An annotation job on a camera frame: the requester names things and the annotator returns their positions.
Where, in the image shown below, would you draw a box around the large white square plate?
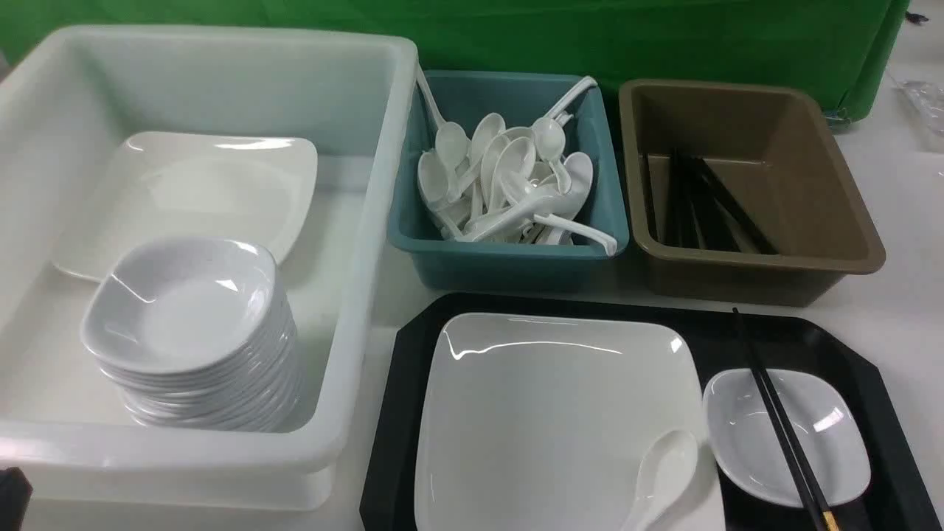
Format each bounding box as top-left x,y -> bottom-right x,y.
412,312 -> 727,530

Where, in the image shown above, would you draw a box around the white soup spoon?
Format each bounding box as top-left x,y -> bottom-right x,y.
621,429 -> 699,530

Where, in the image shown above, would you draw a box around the small white sauce dish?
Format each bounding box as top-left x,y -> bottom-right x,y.
702,367 -> 871,508

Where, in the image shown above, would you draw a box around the black chopstick pair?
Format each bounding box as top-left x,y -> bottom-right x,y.
732,307 -> 841,530

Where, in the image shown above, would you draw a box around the white square plate in tub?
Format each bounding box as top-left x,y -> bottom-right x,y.
52,131 -> 319,282

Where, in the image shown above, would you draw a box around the white spoon leaning on rim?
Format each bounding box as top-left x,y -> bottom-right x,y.
416,65 -> 470,171

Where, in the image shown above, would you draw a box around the teal plastic bin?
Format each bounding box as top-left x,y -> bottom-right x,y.
387,70 -> 631,293

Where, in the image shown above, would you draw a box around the black chopsticks in bin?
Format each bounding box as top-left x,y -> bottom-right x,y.
641,149 -> 778,255

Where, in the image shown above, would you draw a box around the stack of white small dishes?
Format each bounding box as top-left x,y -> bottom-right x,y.
80,237 -> 302,431

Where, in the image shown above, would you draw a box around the brown plastic bin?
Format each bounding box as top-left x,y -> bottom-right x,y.
618,80 -> 886,307

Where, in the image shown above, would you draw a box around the black serving tray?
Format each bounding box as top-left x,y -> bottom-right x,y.
358,293 -> 942,530

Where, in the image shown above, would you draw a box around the green backdrop cloth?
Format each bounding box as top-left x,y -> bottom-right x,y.
1,1 -> 909,121

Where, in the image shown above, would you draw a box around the large white plastic tub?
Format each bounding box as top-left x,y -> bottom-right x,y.
2,26 -> 417,511

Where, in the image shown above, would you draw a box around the clear plastic wrap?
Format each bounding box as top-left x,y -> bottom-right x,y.
892,77 -> 943,154

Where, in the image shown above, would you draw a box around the white spoon front handle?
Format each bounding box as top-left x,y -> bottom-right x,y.
532,214 -> 617,257

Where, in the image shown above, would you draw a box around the white spoon long handle top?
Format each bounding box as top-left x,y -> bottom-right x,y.
530,75 -> 597,162

